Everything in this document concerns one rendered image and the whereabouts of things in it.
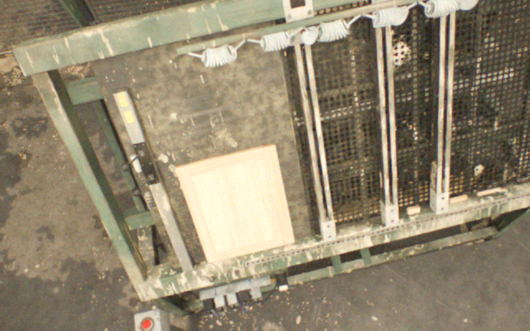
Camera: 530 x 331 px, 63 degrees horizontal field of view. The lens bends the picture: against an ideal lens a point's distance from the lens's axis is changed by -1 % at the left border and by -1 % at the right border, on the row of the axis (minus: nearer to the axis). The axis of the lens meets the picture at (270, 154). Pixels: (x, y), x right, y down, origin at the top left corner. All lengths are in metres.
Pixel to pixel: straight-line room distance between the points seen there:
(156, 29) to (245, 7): 0.31
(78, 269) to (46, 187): 0.75
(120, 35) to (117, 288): 2.10
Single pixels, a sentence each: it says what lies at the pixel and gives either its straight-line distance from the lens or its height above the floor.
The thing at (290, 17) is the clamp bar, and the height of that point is 1.88.
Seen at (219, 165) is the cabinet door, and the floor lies 1.34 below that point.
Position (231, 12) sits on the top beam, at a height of 1.92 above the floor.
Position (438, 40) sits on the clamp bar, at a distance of 1.88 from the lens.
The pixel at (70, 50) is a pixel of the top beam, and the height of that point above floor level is 1.91.
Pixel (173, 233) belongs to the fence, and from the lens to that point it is 2.08.
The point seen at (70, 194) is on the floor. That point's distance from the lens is 3.71.
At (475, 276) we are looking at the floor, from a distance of 3.28.
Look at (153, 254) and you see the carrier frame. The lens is 2.43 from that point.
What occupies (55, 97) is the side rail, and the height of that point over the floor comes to 1.75.
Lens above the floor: 3.01
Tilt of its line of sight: 63 degrees down
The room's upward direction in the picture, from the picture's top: 9 degrees counter-clockwise
